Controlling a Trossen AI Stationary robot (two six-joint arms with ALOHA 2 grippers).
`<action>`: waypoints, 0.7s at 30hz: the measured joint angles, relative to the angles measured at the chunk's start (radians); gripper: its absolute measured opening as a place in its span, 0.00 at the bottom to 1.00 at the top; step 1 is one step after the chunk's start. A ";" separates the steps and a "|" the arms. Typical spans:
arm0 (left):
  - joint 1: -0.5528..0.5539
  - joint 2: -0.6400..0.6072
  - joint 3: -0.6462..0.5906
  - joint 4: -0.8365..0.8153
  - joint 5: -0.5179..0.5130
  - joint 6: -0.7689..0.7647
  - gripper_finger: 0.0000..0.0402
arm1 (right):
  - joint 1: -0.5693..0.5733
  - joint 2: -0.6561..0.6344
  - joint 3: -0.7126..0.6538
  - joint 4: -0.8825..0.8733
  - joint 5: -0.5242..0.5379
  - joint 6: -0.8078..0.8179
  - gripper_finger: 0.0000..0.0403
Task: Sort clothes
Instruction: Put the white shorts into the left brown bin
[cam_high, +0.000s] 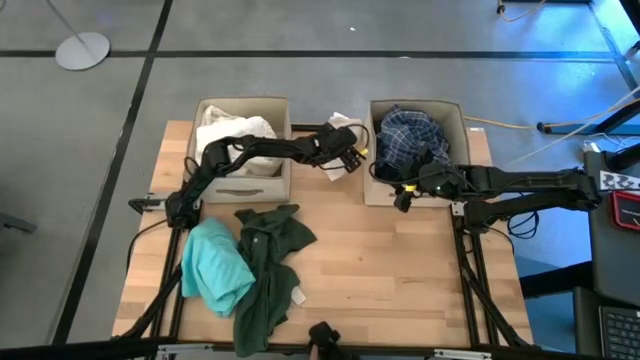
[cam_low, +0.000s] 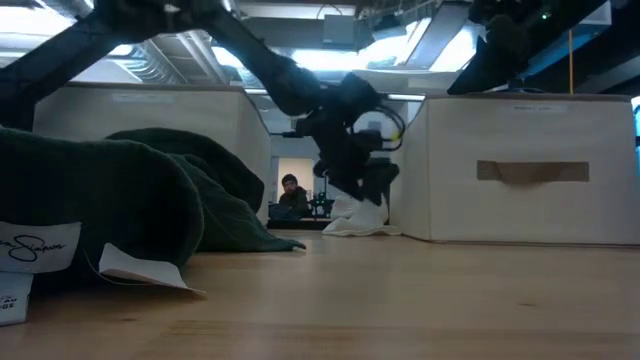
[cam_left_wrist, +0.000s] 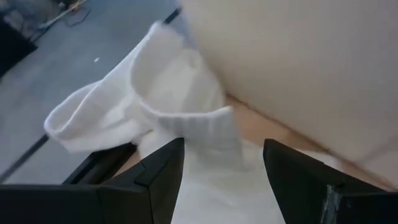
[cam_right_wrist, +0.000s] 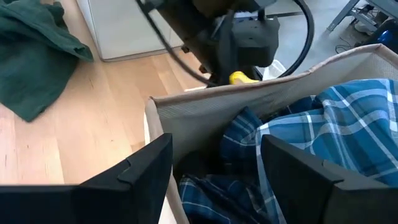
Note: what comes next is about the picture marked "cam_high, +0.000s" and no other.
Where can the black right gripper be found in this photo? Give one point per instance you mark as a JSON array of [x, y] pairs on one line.
[[440, 182]]

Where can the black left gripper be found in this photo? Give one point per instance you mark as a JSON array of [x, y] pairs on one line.
[[332, 140]]

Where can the blue plaid shirt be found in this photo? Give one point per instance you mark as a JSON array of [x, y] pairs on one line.
[[405, 135]]

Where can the white textured garment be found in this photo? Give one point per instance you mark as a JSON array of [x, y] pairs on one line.
[[235, 127]]

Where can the dark green garment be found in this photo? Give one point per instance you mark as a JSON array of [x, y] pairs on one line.
[[265, 270]]

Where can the white smooth garment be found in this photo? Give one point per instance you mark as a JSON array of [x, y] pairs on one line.
[[215, 114]]

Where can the teal shirt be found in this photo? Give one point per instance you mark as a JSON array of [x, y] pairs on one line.
[[215, 265]]

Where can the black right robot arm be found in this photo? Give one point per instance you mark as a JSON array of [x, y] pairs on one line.
[[525, 182]]

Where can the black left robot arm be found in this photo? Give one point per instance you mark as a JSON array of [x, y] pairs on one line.
[[260, 147]]

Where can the right cardboard box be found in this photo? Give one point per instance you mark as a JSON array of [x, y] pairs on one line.
[[377, 195]]

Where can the beige fabric bin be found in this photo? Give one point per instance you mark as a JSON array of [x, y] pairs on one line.
[[260, 190]]

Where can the white paper hang tag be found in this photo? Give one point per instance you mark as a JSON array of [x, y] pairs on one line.
[[298, 295]]

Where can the black stand foot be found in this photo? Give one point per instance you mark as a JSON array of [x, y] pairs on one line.
[[575, 127]]

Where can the black and white marker tag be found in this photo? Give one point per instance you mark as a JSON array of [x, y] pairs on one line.
[[620, 181]]

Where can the black desk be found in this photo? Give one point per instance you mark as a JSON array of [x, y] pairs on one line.
[[615, 260]]

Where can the red and black device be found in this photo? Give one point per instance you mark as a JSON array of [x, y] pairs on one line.
[[627, 210]]

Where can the black keyboard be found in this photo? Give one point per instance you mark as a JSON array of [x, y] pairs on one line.
[[622, 332]]

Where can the round grey stand base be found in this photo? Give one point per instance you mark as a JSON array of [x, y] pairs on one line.
[[82, 50]]

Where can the grey chair leg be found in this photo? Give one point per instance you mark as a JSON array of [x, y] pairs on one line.
[[15, 222]]

